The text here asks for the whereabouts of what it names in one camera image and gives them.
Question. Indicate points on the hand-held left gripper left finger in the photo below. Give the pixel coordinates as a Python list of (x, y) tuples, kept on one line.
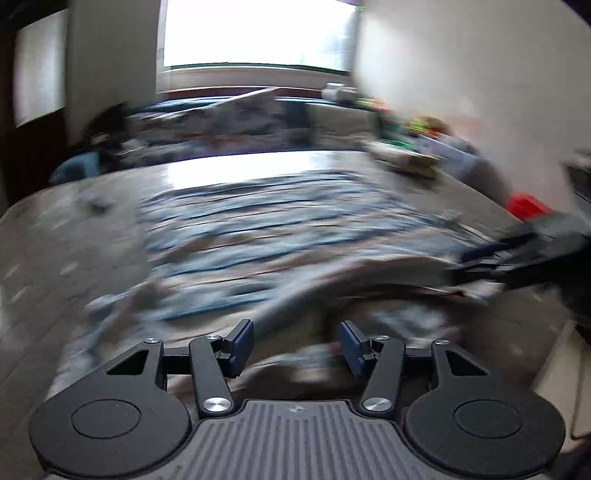
[(241, 344)]

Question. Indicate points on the dark cloth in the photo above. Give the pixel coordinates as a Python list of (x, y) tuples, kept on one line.
[(108, 129)]

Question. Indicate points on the pile of colourful clutter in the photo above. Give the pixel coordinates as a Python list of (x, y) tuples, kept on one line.
[(406, 143)]

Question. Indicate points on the window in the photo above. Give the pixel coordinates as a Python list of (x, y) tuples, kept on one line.
[(258, 34)]

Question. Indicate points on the blue pillow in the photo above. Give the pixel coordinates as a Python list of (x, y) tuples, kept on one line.
[(78, 166)]

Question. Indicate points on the blue striped garment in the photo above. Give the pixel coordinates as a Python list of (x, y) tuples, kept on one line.
[(277, 240)]

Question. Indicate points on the pile of patterned bedding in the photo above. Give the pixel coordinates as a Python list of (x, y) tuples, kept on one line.
[(221, 124)]

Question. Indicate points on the red box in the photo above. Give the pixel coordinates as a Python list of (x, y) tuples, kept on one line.
[(528, 205)]

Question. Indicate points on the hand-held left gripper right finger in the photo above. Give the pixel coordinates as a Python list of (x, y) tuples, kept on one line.
[(353, 346)]

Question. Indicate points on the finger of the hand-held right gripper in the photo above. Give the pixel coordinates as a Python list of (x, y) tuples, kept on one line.
[(485, 258)]

